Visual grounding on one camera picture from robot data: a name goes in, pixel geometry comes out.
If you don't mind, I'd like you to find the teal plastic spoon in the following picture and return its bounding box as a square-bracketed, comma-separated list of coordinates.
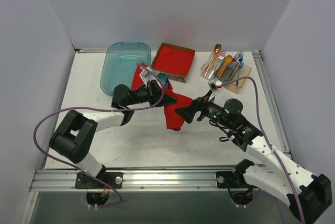
[158, 73, 168, 84]

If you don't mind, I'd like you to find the red paper napkin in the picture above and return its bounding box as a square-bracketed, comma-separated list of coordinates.
[162, 82, 193, 132]

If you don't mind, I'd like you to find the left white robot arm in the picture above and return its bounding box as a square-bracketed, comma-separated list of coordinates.
[49, 80, 177, 188]

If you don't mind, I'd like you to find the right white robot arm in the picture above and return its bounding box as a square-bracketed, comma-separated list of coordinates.
[175, 96, 332, 223]

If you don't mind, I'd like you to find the rolled red napkin bundle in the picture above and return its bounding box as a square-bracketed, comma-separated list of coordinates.
[130, 60, 147, 91]

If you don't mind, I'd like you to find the red napkin stack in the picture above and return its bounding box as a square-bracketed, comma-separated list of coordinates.
[152, 46, 195, 77]

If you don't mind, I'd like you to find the cardboard napkin box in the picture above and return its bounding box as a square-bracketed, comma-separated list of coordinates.
[151, 42, 196, 83]

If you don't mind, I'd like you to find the teal plastic basin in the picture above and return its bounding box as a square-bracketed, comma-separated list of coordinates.
[100, 42, 151, 96]

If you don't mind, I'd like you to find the clear utensil organizer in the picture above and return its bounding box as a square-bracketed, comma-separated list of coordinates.
[200, 52, 252, 83]

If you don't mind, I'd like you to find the yellow plastic spoon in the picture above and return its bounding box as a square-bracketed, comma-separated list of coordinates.
[218, 55, 233, 78]

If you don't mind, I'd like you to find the silver fork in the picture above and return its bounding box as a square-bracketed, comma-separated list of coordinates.
[217, 50, 226, 63]

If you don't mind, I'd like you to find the copper metallic spoon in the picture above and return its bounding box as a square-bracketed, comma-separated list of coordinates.
[206, 43, 222, 74]

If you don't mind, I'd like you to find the blue plastic fork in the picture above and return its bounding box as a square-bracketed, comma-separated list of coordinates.
[235, 58, 244, 90]

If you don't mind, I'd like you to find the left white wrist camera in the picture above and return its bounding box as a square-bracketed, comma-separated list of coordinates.
[139, 66, 152, 85]

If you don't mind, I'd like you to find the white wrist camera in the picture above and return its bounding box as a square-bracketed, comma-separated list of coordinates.
[208, 79, 223, 102]
[139, 66, 152, 85]

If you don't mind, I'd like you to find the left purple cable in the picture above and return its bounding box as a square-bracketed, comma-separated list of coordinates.
[34, 62, 165, 207]

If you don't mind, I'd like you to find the purple cable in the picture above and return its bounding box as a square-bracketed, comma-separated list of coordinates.
[34, 62, 165, 207]
[218, 76, 306, 224]

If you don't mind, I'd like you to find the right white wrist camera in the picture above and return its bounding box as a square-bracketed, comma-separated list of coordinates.
[208, 79, 223, 102]

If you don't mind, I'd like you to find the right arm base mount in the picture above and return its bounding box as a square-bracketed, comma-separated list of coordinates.
[215, 169, 256, 189]

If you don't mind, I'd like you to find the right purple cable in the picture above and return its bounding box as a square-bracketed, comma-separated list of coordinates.
[218, 76, 306, 224]

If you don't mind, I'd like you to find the aluminium frame rail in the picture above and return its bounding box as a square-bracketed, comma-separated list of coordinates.
[28, 48, 311, 193]

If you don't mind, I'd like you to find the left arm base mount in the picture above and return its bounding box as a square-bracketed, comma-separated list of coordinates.
[74, 171, 124, 189]

